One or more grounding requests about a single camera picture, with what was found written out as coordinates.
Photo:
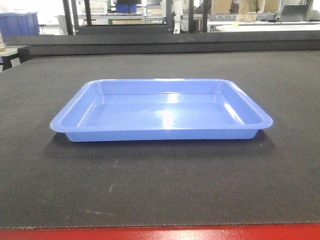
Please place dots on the blue plastic tray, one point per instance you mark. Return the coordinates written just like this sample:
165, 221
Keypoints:
160, 109

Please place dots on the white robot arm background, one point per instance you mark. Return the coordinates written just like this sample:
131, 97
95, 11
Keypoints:
177, 9

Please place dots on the black table mat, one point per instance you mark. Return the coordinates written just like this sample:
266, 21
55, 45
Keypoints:
47, 181

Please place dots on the open laptop background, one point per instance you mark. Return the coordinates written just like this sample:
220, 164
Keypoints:
293, 13

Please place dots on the blue storage crate background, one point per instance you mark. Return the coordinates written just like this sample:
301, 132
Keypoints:
19, 24

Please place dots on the black metal frame background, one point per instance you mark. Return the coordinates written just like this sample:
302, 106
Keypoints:
73, 27

